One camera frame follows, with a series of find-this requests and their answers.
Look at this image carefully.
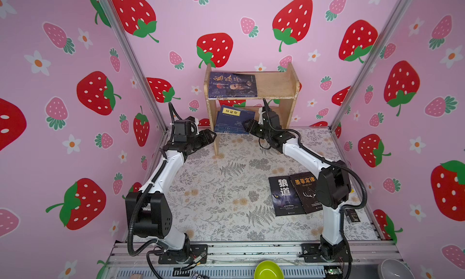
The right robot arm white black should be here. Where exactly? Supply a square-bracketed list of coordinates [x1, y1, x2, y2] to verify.
[242, 106, 368, 262]

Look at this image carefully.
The purple-navy book yellow label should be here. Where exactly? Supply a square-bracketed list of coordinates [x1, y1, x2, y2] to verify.
[215, 105, 255, 132]

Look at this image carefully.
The small black card box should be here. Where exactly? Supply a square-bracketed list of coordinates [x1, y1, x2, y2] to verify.
[345, 208, 361, 223]

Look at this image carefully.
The green bowl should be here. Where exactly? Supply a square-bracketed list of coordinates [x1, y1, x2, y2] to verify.
[253, 260, 285, 279]

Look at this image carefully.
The black wolf cover book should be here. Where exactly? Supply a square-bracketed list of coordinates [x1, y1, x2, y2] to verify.
[268, 176, 305, 217]

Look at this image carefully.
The black antler cover book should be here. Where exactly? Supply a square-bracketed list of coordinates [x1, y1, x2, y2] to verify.
[289, 172, 322, 214]

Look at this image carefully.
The grey bowl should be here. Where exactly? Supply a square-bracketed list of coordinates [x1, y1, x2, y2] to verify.
[377, 258, 415, 279]

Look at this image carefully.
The dark blue portrait cover book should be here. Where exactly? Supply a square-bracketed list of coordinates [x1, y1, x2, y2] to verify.
[208, 72, 258, 99]

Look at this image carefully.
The wooden two-tier shelf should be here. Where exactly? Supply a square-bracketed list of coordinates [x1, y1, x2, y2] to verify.
[203, 63, 300, 148]

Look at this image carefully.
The blue book yellow label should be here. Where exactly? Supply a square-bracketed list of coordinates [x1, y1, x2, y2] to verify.
[214, 112, 254, 134]

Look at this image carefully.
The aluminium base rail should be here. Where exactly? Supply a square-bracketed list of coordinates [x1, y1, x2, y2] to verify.
[99, 241, 402, 279]

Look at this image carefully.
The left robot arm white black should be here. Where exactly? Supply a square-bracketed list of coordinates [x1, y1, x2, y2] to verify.
[125, 102, 217, 263]

